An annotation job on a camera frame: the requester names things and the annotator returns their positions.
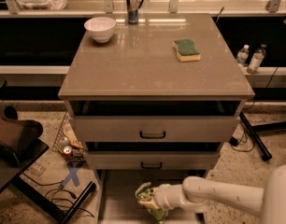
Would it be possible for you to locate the wire basket with snacks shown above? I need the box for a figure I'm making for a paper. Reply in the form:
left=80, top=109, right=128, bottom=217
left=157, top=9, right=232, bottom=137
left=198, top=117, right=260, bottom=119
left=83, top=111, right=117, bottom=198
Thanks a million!
left=52, top=114, right=84, bottom=162

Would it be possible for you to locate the black floor cable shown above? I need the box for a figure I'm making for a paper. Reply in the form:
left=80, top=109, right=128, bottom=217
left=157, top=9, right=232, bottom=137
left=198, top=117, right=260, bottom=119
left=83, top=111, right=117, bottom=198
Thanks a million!
left=21, top=171, right=96, bottom=218

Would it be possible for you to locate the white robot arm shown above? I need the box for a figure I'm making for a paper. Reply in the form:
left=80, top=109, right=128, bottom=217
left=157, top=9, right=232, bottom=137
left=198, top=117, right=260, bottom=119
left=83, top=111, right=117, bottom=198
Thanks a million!
left=136, top=165, right=286, bottom=224

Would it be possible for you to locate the blue tape cross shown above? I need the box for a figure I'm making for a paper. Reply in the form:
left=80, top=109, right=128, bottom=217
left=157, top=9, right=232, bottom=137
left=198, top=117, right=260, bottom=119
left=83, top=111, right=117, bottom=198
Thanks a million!
left=60, top=167, right=79, bottom=187

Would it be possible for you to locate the clear water bottle blue label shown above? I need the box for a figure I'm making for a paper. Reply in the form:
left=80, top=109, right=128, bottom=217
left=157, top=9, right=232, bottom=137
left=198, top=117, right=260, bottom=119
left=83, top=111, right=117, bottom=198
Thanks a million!
left=236, top=45, right=250, bottom=66

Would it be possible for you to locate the grey drawer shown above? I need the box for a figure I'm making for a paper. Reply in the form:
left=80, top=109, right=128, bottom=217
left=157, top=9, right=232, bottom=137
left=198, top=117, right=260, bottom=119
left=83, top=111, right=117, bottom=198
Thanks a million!
left=84, top=151, right=220, bottom=170
left=70, top=116, right=240, bottom=142

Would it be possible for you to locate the yellow green sponge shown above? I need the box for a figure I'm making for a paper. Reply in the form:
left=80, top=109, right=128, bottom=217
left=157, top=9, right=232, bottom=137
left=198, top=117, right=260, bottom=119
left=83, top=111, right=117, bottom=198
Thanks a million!
left=173, top=39, right=201, bottom=62

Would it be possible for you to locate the grey drawer cabinet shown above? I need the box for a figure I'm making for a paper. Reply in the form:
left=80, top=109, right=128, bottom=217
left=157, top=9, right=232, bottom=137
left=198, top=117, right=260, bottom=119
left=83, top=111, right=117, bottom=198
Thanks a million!
left=59, top=14, right=253, bottom=224

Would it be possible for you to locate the black chair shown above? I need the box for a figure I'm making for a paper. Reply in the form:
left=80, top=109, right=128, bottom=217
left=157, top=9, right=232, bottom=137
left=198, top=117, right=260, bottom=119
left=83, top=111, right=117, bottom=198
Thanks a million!
left=0, top=76, right=48, bottom=193

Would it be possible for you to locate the top grey drawer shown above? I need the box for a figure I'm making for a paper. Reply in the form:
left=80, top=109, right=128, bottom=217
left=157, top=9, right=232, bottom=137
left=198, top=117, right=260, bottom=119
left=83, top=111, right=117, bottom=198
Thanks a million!
left=70, top=116, right=240, bottom=142

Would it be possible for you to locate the green jalapeno chip bag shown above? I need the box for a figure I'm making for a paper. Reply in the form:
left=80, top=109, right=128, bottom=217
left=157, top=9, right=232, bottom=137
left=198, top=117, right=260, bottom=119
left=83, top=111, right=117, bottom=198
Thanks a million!
left=135, top=182, right=168, bottom=224

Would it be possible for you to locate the white ceramic bowl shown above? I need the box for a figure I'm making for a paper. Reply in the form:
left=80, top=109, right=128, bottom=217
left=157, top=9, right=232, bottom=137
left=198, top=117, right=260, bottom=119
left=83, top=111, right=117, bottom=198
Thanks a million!
left=84, top=17, right=116, bottom=43

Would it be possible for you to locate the clear bottle yellowish label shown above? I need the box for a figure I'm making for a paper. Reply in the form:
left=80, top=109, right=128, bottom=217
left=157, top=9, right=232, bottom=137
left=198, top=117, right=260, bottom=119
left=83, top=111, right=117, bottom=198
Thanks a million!
left=247, top=44, right=266, bottom=75

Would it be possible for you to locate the black table leg bar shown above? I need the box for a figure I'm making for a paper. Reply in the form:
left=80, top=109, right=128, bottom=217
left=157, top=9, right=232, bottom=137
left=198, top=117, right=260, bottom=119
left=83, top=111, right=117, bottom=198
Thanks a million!
left=12, top=177, right=96, bottom=224

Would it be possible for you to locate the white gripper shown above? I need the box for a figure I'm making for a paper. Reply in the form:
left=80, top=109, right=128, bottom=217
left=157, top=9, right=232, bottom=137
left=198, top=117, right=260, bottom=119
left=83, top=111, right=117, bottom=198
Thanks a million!
left=142, top=184, right=183, bottom=210

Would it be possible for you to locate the middle grey drawer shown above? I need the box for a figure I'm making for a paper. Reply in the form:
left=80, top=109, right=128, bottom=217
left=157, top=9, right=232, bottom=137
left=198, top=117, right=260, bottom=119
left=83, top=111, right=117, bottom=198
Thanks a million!
left=84, top=151, right=220, bottom=170

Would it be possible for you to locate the open bottom drawer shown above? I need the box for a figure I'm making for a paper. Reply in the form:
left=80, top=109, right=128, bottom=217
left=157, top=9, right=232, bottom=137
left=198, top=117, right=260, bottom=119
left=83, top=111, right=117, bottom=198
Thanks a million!
left=95, top=169, right=208, bottom=224

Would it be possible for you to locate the black stand leg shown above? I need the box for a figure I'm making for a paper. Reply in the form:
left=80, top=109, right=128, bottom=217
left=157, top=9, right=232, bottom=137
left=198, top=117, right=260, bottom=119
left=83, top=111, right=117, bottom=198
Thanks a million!
left=239, top=113, right=272, bottom=161

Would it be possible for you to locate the red soda can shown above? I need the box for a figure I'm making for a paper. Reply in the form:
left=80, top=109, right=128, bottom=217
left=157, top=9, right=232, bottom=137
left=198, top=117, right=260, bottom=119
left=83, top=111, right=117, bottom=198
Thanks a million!
left=63, top=146, right=72, bottom=161

